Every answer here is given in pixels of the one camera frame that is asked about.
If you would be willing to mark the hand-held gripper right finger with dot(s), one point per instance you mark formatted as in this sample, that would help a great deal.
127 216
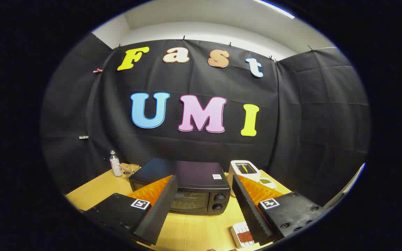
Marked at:
248 209

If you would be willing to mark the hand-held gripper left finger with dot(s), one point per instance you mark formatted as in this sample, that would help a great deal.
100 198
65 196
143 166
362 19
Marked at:
161 209

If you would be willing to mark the reddish meat slice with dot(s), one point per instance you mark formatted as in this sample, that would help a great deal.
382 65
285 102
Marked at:
245 237

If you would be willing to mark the black toaster oven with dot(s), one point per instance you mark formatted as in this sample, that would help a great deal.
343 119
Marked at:
201 174

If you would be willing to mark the white toaster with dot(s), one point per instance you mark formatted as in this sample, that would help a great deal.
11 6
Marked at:
234 166

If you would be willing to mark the white ridged tray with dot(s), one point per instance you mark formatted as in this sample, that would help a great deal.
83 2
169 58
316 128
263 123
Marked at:
237 228

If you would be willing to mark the small white dish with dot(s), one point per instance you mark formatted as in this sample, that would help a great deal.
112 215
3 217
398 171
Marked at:
266 181

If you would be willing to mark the clear bottle with white cap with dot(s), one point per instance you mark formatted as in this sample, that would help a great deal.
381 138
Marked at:
115 165

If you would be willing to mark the black backdrop cloth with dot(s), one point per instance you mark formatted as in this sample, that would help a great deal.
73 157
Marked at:
194 83

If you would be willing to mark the red clip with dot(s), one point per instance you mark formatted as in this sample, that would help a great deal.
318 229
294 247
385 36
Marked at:
97 70

